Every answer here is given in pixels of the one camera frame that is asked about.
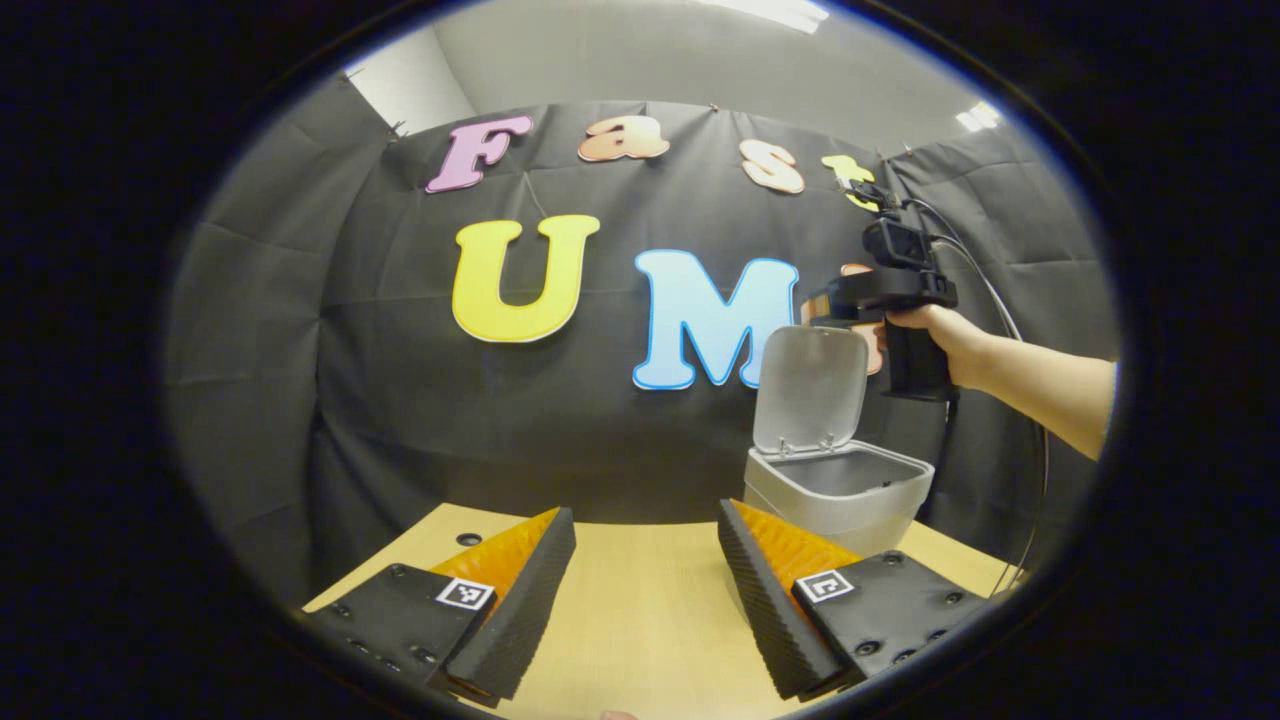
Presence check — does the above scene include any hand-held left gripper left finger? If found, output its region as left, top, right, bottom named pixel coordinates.
left=300, top=506, right=578, bottom=709

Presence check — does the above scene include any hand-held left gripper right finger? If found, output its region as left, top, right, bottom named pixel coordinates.
left=718, top=499, right=991, bottom=701

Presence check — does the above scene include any grey desktop garbage bin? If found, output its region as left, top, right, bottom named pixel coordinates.
left=743, top=325, right=936, bottom=558

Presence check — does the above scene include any light wooden desktop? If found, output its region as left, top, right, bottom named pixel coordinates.
left=303, top=503, right=1021, bottom=720

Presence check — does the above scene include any black backdrop cloth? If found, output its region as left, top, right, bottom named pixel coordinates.
left=165, top=72, right=1121, bottom=611

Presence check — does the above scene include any long ceiling light panel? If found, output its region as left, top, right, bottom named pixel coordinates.
left=700, top=0, right=831, bottom=33

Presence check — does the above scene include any black cable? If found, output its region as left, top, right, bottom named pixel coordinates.
left=845, top=180, right=1051, bottom=599

